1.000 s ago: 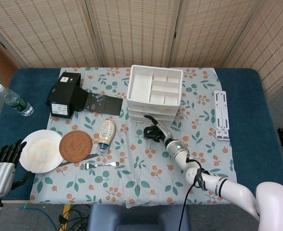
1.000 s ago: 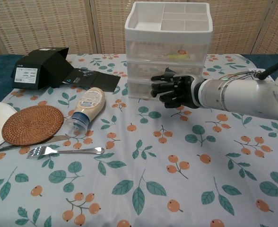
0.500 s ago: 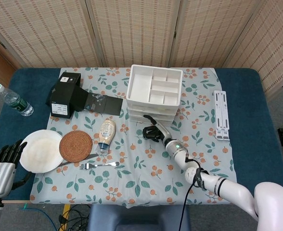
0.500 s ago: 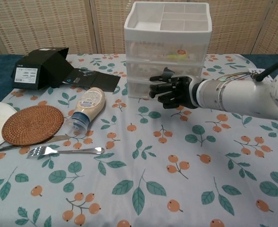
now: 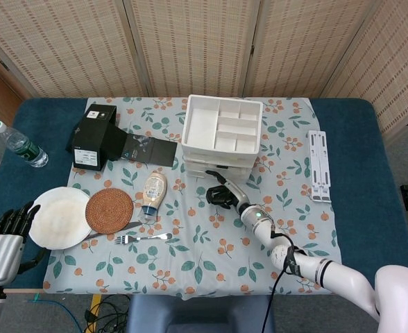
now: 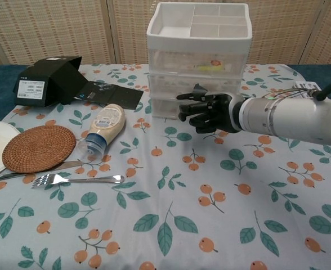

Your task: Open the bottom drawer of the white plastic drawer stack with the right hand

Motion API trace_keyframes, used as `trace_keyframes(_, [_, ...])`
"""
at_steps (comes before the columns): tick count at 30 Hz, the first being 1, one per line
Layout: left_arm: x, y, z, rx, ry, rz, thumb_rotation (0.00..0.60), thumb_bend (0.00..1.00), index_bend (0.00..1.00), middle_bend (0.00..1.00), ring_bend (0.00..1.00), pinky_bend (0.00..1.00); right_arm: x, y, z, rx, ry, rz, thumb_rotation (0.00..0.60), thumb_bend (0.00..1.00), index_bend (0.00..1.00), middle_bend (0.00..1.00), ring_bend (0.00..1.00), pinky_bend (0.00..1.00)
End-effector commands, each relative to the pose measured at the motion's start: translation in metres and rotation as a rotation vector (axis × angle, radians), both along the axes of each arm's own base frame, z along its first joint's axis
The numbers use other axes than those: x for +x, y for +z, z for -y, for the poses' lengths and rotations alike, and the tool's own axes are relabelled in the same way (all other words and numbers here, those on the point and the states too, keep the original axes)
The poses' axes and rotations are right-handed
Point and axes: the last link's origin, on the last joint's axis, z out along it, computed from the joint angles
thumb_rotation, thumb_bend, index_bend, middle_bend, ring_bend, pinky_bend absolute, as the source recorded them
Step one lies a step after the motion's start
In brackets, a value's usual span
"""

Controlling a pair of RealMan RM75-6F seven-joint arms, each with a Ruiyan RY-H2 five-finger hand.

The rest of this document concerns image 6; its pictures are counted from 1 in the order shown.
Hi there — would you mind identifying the steel fork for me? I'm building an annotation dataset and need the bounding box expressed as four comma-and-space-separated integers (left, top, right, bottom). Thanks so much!
31, 173, 126, 189

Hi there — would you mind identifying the clear plastic drawer bin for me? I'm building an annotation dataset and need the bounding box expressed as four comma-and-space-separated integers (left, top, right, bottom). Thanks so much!
149, 73, 243, 99

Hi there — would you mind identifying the clear drawer with wide handle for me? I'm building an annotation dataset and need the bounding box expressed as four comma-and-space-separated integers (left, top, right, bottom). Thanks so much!
151, 95, 234, 118

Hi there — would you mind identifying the flat black cardboard sleeve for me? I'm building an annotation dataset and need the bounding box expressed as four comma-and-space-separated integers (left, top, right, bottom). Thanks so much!
74, 80, 145, 110

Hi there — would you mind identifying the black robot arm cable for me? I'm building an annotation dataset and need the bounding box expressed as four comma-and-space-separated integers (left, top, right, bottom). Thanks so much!
268, 75, 331, 101

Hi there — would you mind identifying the colourful packet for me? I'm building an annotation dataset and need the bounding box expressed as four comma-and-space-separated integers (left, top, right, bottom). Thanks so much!
195, 58, 228, 71

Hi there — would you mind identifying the black cardboard box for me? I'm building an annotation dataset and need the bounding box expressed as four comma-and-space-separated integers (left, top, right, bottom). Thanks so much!
12, 56, 91, 108

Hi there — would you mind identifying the black bottle cap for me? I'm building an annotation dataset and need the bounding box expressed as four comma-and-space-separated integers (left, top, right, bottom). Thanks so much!
193, 83, 208, 96

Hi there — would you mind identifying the clear drawer with colourful packet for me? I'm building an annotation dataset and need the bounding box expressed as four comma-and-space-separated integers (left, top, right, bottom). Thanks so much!
148, 49, 248, 75

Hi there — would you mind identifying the floral fruit print tablecloth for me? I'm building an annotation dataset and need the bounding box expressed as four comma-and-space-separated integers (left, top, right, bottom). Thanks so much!
0, 63, 331, 270

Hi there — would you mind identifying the mayonnaise squeeze bottle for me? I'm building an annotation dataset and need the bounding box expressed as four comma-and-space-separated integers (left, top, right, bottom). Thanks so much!
77, 103, 126, 164

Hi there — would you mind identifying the woven folding screen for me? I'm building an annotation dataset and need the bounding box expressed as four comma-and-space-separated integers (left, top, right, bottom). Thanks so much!
0, 0, 331, 67

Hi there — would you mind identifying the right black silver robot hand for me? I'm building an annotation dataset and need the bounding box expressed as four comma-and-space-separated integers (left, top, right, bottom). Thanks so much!
176, 92, 245, 134

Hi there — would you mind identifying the white folding laptop stand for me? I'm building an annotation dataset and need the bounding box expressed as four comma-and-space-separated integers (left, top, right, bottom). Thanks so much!
294, 80, 321, 92

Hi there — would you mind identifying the steel table knife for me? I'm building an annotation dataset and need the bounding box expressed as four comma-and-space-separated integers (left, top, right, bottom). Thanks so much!
0, 160, 82, 184

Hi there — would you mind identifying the white drawer organizer box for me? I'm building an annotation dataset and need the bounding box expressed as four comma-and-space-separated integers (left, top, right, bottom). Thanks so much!
146, 2, 253, 119

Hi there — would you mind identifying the round woven rattan coaster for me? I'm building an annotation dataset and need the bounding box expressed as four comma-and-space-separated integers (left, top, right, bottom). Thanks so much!
1, 125, 77, 174

